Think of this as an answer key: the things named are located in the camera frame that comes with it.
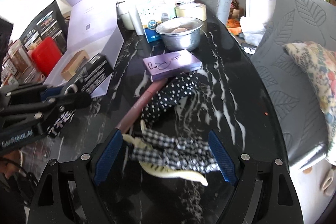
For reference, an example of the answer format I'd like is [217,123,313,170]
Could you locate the purple flat box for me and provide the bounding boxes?
[143,50,202,82]

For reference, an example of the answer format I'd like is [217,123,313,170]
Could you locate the black polka dot scrunchie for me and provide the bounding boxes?
[141,72,199,125]

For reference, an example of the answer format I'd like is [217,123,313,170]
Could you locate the white lidded jar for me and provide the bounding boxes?
[117,2,135,31]

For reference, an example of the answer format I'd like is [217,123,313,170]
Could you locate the metal bowl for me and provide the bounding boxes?
[155,17,203,52]

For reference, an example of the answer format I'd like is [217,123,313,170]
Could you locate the person's hand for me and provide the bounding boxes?
[0,150,23,179]

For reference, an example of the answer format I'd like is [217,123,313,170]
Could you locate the black Duco long box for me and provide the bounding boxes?
[47,53,113,138]

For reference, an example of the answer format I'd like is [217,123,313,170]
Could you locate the clear spice jar brown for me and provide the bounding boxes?
[8,40,33,81]

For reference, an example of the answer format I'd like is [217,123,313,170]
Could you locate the floral cushion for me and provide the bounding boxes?
[283,42,335,136]

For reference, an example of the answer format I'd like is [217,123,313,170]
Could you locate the cream hair claw clip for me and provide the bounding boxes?
[123,120,208,186]

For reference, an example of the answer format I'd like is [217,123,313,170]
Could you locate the gold rectangular box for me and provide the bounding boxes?
[61,50,89,81]

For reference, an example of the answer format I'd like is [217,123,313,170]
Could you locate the grey leaf pattern chair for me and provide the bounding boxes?
[251,0,335,169]

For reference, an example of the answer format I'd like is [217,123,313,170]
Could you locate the blue white milk carton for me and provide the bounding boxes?
[137,2,162,43]

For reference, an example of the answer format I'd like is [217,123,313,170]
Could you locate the black white gingham scrunchie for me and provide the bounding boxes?
[130,128,219,174]

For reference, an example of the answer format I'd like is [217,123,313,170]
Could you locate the open lavender gift box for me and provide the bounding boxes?
[45,0,124,86]

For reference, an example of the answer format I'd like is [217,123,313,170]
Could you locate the red plastic container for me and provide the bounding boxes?
[31,37,62,77]

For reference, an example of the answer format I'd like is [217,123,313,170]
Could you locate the pink colorkey slim box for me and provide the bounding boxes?
[116,79,167,134]

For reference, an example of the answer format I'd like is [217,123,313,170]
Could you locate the masking tape roll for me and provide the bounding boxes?
[175,3,207,22]

